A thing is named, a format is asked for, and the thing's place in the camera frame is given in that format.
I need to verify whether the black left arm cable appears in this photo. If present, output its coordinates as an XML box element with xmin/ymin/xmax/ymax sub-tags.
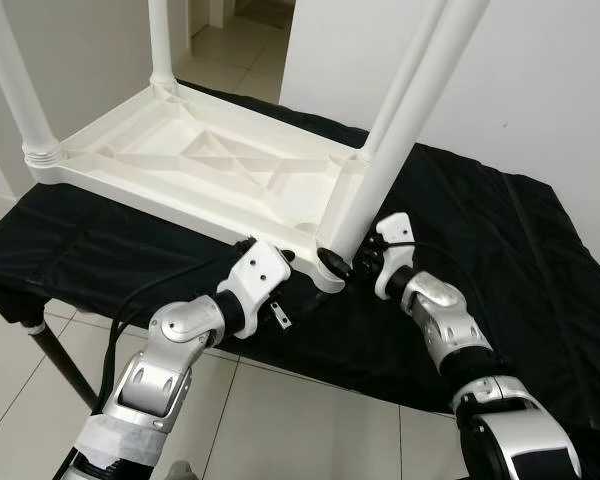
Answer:
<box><xmin>100</xmin><ymin>238</ymin><xmax>258</xmax><ymax>401</ymax></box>

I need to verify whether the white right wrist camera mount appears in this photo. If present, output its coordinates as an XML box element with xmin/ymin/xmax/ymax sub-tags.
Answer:
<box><xmin>373</xmin><ymin>213</ymin><xmax>419</xmax><ymax>301</ymax></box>

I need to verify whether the black metal table leg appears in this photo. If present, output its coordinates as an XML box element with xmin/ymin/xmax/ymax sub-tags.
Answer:
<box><xmin>28</xmin><ymin>322</ymin><xmax>98</xmax><ymax>411</ymax></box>

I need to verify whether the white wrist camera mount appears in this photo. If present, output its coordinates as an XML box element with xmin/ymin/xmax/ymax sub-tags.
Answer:
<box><xmin>373</xmin><ymin>213</ymin><xmax>419</xmax><ymax>301</ymax></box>
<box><xmin>217</xmin><ymin>240</ymin><xmax>294</xmax><ymax>338</ymax></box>

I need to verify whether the grey left robot foot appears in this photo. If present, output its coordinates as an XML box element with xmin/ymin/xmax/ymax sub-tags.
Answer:
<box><xmin>165</xmin><ymin>462</ymin><xmax>197</xmax><ymax>480</ymax></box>

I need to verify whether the black cloth table cover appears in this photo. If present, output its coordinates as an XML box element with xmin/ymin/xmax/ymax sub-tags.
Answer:
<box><xmin>0</xmin><ymin>80</ymin><xmax>600</xmax><ymax>473</ymax></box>

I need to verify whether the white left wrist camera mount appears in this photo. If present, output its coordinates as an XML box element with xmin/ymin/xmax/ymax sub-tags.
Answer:
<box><xmin>217</xmin><ymin>240</ymin><xmax>294</xmax><ymax>338</ymax></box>

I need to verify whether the white plastic table top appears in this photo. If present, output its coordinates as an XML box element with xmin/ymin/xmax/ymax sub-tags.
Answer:
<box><xmin>25</xmin><ymin>82</ymin><xmax>381</xmax><ymax>294</ymax></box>

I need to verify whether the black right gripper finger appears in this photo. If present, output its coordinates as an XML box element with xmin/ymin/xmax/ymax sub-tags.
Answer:
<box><xmin>317</xmin><ymin>246</ymin><xmax>357</xmax><ymax>282</ymax></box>

